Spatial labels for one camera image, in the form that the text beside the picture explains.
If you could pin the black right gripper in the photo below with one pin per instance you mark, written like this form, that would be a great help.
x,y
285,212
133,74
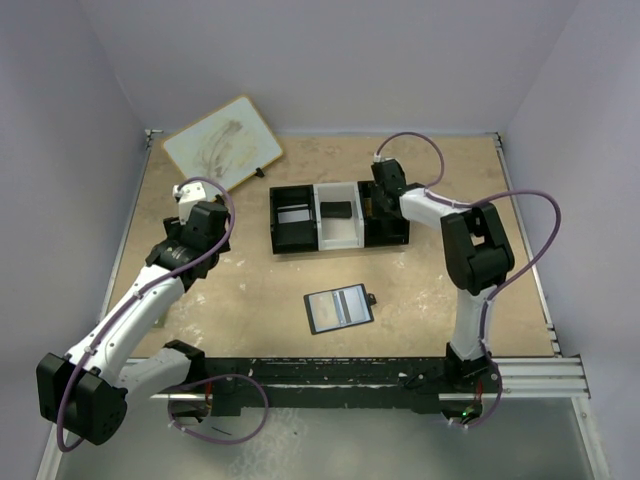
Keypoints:
x,y
379,204

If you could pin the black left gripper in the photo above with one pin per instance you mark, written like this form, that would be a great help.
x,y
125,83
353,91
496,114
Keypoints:
x,y
172,223

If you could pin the black and white tray organizer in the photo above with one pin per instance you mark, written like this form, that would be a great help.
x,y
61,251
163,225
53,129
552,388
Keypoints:
x,y
362,230

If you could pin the silver card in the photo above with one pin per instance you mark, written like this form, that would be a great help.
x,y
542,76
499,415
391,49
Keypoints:
x,y
294,213
353,305

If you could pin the black leather card holder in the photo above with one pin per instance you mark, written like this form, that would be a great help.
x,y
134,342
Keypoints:
x,y
324,312

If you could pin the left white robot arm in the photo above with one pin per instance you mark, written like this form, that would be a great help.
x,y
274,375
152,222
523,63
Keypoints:
x,y
88,390

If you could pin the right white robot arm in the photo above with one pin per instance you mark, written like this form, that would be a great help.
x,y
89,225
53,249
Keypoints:
x,y
477,254

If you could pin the black card in tray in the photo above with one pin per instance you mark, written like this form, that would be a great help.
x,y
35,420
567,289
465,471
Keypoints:
x,y
336,210

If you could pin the silver card in tray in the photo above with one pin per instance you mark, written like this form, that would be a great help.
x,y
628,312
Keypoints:
x,y
294,213

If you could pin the small green white box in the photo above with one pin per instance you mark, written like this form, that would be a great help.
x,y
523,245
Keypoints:
x,y
160,321

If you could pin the yellow-framed whiteboard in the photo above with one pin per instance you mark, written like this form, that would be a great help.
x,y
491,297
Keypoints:
x,y
228,145

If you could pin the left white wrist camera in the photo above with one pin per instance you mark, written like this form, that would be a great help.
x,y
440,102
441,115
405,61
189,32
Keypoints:
x,y
187,197

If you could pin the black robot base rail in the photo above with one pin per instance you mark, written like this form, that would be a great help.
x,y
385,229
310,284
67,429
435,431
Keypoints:
x,y
416,384

